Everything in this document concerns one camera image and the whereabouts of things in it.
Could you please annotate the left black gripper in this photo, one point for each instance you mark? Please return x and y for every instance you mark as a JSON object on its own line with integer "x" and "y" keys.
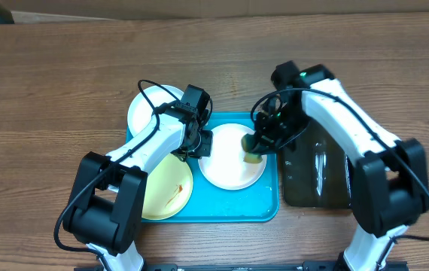
{"x": 205, "y": 150}

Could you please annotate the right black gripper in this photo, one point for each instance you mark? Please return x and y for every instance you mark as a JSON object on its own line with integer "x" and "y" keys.
{"x": 268, "y": 139}

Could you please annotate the green yellow sponge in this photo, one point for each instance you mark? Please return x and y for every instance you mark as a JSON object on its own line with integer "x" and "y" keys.
{"x": 248, "y": 145}

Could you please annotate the yellow plate with ketchup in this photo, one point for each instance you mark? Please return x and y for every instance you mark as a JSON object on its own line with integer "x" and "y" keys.
{"x": 169, "y": 188}

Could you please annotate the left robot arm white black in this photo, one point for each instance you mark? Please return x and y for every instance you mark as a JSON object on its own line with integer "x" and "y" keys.
{"x": 106, "y": 201}

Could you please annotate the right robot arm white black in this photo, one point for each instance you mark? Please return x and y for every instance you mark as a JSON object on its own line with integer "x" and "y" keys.
{"x": 387, "y": 176}

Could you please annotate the black water tray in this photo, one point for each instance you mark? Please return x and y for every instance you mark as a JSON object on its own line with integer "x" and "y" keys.
{"x": 315, "y": 171}

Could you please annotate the teal plastic tray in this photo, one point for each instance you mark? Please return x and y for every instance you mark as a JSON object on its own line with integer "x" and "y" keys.
{"x": 210, "y": 204}

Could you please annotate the white plate with ketchup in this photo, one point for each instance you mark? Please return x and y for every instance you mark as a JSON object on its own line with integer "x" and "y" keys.
{"x": 139, "y": 112}

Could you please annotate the cardboard panel at back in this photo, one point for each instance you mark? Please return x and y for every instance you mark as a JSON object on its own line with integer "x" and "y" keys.
{"x": 163, "y": 9}

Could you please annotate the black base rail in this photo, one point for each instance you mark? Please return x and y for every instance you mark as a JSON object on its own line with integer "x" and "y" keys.
{"x": 306, "y": 266}

